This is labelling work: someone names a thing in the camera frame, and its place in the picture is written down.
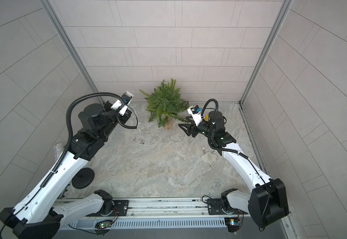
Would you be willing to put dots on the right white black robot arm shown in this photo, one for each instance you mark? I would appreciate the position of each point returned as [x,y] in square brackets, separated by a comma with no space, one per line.
[267,201]

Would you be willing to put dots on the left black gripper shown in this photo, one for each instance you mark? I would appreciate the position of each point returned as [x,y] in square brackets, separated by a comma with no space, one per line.
[125,117]

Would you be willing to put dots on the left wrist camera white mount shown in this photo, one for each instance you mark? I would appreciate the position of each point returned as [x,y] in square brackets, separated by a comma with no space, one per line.
[122,104]

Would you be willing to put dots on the right green circuit board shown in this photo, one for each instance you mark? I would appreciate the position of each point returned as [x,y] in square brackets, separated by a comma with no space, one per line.
[233,224]

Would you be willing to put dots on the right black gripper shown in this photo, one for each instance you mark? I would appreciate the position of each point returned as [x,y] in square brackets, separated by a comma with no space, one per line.
[192,128]

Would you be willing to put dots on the small green christmas tree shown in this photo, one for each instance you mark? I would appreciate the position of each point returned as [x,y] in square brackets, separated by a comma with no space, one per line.
[165,103]

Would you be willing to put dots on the thin wire string lights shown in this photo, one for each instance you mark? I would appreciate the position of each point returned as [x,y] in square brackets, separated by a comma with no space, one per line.
[166,134]

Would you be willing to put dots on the glittery silver cylinder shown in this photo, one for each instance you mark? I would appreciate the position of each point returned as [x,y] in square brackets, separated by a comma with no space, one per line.
[58,150]

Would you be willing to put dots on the aluminium mounting rail frame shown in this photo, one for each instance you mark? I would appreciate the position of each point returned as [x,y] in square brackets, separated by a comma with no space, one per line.
[145,213]

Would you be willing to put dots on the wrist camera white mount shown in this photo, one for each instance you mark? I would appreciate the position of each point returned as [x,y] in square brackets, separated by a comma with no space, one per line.
[196,114]
[122,104]

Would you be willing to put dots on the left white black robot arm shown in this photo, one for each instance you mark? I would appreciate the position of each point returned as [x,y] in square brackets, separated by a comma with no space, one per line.
[36,217]

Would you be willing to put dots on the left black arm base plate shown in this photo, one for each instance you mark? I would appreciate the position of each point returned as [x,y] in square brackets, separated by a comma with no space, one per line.
[120,205]

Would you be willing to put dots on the left green circuit board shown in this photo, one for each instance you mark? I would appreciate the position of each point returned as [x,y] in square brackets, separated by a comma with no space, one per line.
[103,225]

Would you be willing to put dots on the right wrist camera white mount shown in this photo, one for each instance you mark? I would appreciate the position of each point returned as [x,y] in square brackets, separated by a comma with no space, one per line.
[196,114]

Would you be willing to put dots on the green circuit board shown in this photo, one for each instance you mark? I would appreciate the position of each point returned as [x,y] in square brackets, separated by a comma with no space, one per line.
[103,225]
[233,224]

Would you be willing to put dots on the beige paw shaped object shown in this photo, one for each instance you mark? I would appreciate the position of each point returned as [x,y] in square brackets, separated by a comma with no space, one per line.
[208,157]

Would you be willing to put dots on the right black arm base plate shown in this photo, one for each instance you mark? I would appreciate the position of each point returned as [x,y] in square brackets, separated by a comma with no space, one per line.
[215,207]

